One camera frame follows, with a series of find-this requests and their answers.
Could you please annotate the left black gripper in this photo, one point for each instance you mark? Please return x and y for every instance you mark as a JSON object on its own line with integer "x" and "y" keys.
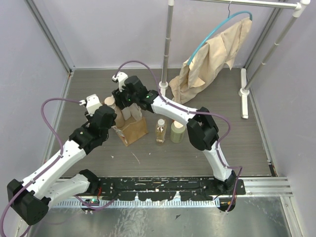
{"x": 103, "y": 114}

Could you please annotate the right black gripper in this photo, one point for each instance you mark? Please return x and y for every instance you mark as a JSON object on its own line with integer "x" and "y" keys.
{"x": 118, "y": 96}

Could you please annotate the beige bottle round cap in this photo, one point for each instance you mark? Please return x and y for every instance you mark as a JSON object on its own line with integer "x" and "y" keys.
{"x": 110, "y": 101}

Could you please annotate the white bottle dark cap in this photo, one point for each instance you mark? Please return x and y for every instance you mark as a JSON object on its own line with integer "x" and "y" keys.
{"x": 126, "y": 113}

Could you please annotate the watermelon print canvas bag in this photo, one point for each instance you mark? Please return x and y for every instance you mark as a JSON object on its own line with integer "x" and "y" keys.
{"x": 134, "y": 128}

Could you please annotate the clear bottle white cap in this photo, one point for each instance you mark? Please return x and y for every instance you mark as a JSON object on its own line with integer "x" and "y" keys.
{"x": 160, "y": 131}

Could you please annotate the olive green lotion bottle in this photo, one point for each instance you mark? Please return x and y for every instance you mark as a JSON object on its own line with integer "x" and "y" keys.
{"x": 177, "y": 132}

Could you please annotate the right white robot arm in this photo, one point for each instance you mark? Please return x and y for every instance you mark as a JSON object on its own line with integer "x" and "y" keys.
{"x": 200, "y": 125}

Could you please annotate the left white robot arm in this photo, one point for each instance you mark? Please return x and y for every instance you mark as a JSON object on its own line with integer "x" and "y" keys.
{"x": 32, "y": 197}

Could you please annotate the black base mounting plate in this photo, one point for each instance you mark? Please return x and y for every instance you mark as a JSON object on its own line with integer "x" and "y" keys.
{"x": 162, "y": 188}

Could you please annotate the beige shirt on hanger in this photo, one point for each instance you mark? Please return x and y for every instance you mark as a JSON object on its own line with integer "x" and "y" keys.
{"x": 217, "y": 52}

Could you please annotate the teal clothes hanger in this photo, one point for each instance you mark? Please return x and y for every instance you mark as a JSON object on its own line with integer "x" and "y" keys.
{"x": 215, "y": 30}

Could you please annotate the metal clothes rack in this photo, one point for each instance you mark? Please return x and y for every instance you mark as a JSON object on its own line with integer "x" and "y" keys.
{"x": 298, "y": 8}

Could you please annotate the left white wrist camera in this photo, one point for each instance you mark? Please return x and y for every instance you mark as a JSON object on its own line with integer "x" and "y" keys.
{"x": 92, "y": 103}

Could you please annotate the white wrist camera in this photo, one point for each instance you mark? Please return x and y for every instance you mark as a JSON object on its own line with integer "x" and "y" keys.
{"x": 92, "y": 103}
{"x": 120, "y": 78}

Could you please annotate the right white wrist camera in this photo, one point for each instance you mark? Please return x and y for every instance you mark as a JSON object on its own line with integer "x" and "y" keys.
{"x": 120, "y": 78}

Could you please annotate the aluminium frame post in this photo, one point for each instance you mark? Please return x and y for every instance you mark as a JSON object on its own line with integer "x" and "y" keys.
{"x": 41, "y": 15}

